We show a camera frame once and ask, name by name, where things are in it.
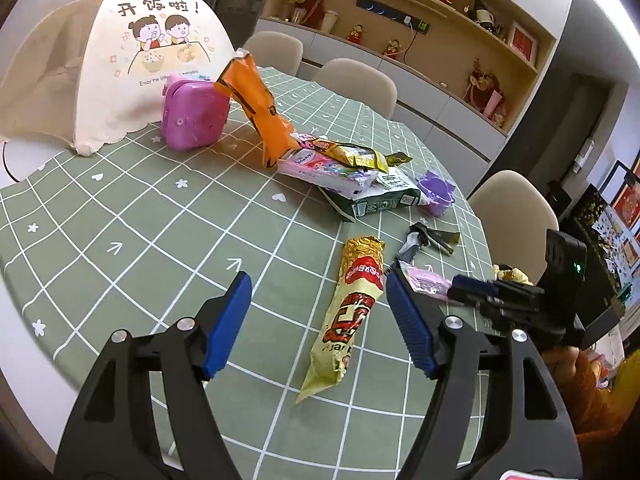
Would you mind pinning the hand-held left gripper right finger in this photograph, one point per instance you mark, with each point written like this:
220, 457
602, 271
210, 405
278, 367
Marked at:
407, 322

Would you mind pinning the small pale pink wrapper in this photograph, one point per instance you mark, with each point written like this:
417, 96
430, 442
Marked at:
425, 282

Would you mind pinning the beige dining chair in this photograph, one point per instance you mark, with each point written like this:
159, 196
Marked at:
515, 220
357, 85
275, 52

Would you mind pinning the small red figurine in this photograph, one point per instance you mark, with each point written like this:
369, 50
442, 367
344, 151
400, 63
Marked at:
392, 48
356, 34

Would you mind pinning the purple plastic toy cup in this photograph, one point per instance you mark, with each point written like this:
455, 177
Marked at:
435, 192

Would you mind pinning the beige printed food cover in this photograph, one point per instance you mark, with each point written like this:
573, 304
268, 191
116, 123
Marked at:
60, 85

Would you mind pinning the pink plastic lunch box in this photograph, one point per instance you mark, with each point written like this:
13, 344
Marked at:
195, 115

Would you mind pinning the black countertop device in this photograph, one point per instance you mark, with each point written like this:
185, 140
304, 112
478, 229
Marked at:
561, 197

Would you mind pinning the yellow trash bag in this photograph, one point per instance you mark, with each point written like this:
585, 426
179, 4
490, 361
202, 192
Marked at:
515, 276

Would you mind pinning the colourful wall picture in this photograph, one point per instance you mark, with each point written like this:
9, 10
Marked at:
617, 250

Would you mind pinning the yellow snack wrapper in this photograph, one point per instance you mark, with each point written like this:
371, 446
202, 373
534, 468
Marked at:
355, 155

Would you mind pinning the green white carton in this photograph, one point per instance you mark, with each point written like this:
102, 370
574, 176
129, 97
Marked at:
380, 201

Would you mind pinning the green checkered tablecloth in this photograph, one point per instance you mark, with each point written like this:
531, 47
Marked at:
150, 220

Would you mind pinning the black power strip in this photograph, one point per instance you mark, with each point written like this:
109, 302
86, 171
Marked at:
380, 9

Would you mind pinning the long yellow noodle snack packet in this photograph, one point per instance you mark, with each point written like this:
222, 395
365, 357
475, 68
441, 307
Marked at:
345, 320

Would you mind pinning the red framed picture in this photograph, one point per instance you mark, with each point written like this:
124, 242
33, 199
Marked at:
522, 42

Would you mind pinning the wooden wall shelf cabinet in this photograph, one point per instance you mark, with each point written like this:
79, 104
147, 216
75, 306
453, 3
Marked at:
450, 85

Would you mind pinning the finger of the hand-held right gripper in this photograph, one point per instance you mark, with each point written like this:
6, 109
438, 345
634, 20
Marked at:
472, 284
465, 297

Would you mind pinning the person's right hand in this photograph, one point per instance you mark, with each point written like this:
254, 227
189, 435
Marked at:
557, 361

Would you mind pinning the orange snack bag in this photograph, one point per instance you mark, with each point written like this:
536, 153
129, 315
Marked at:
255, 105

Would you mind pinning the black grey tool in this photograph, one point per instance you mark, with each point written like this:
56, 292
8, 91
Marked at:
412, 245

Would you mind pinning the dried flower bouquet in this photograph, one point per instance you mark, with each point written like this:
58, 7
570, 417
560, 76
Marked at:
485, 90

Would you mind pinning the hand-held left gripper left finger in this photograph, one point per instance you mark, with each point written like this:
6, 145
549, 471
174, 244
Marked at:
227, 327

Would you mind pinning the dark green wrapper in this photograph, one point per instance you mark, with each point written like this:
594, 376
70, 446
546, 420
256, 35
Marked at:
445, 240

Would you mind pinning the olive green wrapper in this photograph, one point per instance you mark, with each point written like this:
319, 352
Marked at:
399, 159

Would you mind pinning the panda toy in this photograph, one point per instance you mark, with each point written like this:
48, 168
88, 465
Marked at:
484, 12

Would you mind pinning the white wall intercom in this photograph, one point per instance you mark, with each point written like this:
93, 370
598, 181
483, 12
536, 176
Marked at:
583, 156

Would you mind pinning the white cup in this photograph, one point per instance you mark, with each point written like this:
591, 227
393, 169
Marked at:
330, 21

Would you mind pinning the pink bear snack packet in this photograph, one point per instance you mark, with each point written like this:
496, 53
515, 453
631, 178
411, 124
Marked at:
325, 172

